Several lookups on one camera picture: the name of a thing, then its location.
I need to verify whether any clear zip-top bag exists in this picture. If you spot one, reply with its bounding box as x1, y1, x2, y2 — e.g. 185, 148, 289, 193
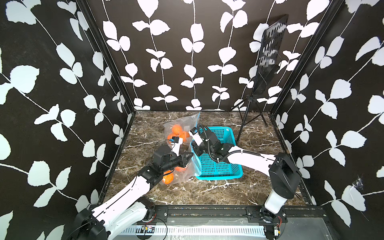
163, 113, 200, 145
158, 144, 196, 185

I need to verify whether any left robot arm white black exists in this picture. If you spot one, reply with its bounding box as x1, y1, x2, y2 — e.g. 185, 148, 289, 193
67, 145, 194, 240

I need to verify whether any far bag orange top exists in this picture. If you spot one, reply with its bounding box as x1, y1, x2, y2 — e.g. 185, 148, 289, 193
172, 125, 183, 136

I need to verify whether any white slotted cable duct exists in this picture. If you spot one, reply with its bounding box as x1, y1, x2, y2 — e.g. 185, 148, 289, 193
120, 225, 266, 238

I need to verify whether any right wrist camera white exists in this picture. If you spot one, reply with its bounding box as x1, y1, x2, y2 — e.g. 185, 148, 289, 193
189, 127, 203, 146

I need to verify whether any far bag orange right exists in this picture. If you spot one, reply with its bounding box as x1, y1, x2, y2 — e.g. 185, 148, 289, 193
179, 131, 190, 143

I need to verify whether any black music stand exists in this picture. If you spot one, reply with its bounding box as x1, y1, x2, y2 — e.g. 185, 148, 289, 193
231, 15, 289, 143

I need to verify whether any teal plastic basket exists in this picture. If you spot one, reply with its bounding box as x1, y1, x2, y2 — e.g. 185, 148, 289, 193
190, 127, 243, 181

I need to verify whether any orange in bag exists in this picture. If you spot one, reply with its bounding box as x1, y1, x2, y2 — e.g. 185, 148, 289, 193
175, 167, 187, 172
162, 171, 174, 185

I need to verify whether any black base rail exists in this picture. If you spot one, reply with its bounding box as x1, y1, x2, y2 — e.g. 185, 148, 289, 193
153, 205, 327, 225

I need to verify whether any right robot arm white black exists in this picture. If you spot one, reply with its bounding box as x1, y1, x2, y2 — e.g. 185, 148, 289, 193
189, 128, 302, 216

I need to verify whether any far bag orange bottom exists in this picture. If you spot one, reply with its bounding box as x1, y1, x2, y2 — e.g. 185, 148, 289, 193
167, 133, 176, 141

